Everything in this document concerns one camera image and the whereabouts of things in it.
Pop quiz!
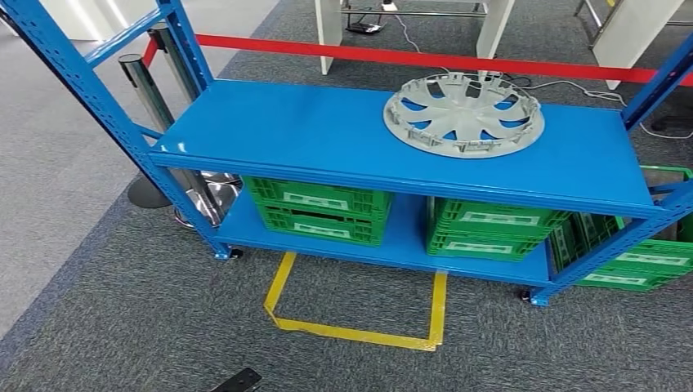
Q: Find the blue metal shelf rack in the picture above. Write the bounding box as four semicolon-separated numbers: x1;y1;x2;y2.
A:
0;0;693;309

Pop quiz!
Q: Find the grey plastic wheel cover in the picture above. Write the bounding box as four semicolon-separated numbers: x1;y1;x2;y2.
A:
382;71;546;161

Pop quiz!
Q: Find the long red barrier belt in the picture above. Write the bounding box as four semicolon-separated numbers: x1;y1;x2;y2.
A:
194;33;693;88

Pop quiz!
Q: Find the white desk with crossbar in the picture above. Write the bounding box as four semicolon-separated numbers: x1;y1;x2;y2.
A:
313;0;517;78

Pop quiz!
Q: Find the black router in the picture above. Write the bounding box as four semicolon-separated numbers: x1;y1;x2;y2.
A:
346;20;387;36

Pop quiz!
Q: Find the dark round floor base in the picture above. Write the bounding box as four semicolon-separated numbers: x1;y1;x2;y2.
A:
126;175;174;211

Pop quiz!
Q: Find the dark robot foot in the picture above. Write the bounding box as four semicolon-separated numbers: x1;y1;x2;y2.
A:
209;367;263;392

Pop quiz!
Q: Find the short red barrier belt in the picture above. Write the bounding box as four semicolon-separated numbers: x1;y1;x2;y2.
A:
141;36;161;69

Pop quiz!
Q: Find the grey flat board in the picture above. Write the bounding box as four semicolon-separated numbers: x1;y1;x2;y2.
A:
642;168;690;189

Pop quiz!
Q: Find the white desk panel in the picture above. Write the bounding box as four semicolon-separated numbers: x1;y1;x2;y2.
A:
572;0;693;91

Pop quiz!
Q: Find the white cable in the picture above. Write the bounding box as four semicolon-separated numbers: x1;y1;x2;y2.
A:
518;79;693;141
393;14;451;73

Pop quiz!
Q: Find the chrome stanchion post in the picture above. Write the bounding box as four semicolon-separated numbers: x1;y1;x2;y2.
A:
147;22;203;105
117;52;244;230

